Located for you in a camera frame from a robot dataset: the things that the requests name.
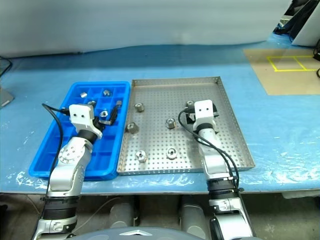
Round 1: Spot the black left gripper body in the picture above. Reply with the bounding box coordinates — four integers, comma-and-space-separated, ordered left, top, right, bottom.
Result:
91, 116, 106, 132

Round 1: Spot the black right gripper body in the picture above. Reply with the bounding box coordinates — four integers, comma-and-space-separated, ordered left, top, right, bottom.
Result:
186, 105, 220, 126

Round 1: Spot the metal nut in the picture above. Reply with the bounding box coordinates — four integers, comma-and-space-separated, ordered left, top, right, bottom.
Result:
126, 122, 140, 134
134, 149, 149, 163
165, 117, 177, 130

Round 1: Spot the blue plastic compartment tray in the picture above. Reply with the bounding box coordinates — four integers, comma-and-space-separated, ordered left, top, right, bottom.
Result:
28, 80, 131, 181

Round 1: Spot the perforated metal tray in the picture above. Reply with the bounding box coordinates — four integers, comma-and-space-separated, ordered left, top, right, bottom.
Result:
116, 76, 256, 176

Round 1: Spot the grey rounded cylinder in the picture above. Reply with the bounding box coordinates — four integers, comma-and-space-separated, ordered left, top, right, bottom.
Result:
180, 197, 210, 233
108, 199, 136, 230

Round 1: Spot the grey metal stand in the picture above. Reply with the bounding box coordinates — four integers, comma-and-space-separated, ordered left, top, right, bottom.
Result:
0, 87, 15, 108

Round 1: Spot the brown cardboard sheet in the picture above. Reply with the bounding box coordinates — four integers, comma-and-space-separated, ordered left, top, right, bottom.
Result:
243, 48, 320, 96

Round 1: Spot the grey robot torso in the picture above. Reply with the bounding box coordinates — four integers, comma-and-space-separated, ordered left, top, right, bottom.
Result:
74, 226, 213, 240

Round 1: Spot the dark equipment clutter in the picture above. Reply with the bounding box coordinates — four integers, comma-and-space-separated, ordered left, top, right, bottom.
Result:
272, 0, 301, 38

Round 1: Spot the white slanted panel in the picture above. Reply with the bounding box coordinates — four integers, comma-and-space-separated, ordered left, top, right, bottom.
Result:
291, 0, 320, 47

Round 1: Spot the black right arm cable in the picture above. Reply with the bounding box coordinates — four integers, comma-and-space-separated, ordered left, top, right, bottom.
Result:
177, 109, 245, 195

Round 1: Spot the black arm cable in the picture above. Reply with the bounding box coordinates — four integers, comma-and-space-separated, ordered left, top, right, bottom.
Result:
177, 109, 245, 195
41, 103, 72, 201

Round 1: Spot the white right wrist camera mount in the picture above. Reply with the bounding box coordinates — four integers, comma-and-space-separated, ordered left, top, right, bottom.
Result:
193, 99, 216, 131

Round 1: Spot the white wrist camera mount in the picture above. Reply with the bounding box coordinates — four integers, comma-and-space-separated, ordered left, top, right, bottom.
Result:
68, 103, 103, 140
193, 99, 216, 131

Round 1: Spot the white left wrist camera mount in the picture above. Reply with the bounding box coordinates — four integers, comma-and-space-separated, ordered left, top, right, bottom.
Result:
68, 103, 103, 140

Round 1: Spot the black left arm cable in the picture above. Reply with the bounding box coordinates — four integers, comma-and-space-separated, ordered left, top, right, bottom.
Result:
41, 103, 72, 201

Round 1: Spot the thin white cable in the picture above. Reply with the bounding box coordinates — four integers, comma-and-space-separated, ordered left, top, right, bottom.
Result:
72, 197, 122, 232

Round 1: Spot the thin black table cable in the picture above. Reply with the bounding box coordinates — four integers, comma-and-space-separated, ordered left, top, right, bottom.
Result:
0, 56, 13, 78

